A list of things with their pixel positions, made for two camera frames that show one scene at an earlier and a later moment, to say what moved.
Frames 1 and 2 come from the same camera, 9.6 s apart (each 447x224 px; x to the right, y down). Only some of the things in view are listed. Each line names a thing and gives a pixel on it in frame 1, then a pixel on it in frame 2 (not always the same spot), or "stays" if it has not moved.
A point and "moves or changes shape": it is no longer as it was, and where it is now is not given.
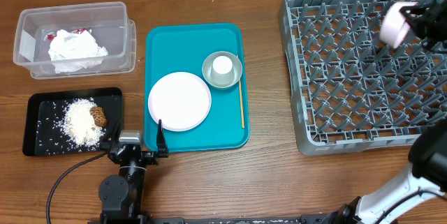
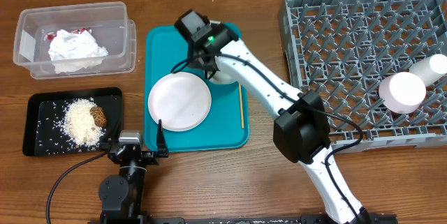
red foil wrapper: (51, 37) stays
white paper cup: (222, 72) moves or changes shape
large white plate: (182, 101) stays
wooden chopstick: (242, 117) stays
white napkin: (73, 51) stays
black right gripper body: (436, 26) to (200, 57)
